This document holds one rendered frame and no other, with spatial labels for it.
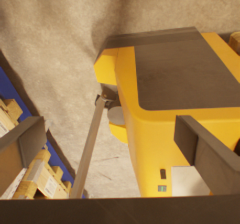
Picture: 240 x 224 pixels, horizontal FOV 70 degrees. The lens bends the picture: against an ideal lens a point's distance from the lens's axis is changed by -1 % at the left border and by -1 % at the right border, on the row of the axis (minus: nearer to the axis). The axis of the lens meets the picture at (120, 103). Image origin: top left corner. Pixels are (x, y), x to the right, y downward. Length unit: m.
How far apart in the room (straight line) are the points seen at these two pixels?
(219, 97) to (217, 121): 0.11
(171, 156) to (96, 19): 1.02
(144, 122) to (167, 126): 0.07
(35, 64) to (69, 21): 0.51
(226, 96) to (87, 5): 1.02
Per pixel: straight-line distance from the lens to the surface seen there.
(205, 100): 0.64
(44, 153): 1.99
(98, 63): 1.07
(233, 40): 1.22
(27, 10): 1.50
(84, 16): 1.35
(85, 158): 0.84
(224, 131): 0.62
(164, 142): 0.62
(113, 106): 1.12
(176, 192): 0.96
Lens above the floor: 1.26
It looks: 49 degrees down
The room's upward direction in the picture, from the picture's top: 172 degrees counter-clockwise
